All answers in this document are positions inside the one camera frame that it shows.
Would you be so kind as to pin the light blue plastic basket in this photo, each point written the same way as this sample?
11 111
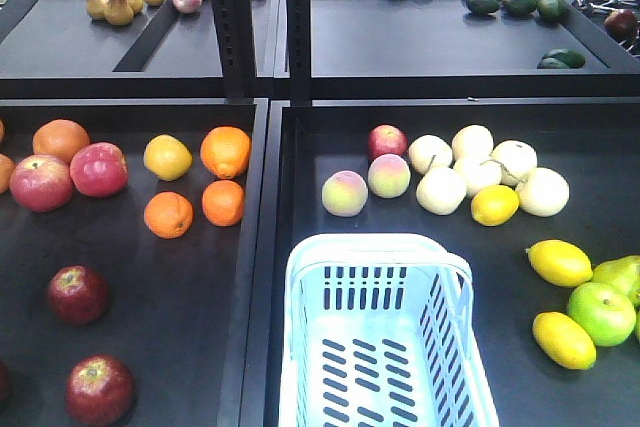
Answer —
378 332

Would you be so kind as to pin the dark red apple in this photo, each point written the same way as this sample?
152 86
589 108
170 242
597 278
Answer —
78 295
99 390

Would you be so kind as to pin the peach left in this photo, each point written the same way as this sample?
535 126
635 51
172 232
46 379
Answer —
344 194

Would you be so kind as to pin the peach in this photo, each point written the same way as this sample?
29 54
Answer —
388 176
344 194

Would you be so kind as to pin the peach right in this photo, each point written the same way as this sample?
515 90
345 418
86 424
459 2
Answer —
388 176

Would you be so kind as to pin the red apple by peaches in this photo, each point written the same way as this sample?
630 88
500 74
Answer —
386 139

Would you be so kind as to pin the small orange right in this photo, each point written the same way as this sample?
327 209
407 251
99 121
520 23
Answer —
223 203

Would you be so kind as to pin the small orange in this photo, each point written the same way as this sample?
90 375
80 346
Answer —
168 215
223 203

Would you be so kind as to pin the knobbed orange right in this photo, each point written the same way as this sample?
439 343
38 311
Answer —
225 152

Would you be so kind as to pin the pale white pear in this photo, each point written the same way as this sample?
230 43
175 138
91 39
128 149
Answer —
441 190

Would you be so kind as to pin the yellow orange fruit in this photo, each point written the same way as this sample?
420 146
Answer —
167 157

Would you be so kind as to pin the small orange left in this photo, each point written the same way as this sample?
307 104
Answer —
168 215

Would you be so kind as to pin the yellow lemon centre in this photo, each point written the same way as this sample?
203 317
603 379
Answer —
494 205

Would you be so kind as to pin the yellow lemon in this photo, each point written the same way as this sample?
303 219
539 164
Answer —
564 341
560 263
494 205

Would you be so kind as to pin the red apple right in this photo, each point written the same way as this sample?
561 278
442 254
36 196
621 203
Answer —
99 170

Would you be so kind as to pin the green avocado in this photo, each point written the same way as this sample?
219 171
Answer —
483 7

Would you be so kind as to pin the yellow lemon upper right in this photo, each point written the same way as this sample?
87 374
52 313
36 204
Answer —
560 263

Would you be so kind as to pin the brown pear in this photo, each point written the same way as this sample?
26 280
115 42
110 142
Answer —
118 13

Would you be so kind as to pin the large orange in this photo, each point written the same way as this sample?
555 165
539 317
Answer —
60 138

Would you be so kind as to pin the pink red apple left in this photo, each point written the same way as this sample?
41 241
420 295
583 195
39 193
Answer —
41 183

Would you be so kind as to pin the yellow lemon lower right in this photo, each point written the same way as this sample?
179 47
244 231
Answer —
564 341

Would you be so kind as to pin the green apple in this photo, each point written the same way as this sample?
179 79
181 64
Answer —
603 311

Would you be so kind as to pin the black shelf upright post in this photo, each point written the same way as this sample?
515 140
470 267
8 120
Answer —
234 30

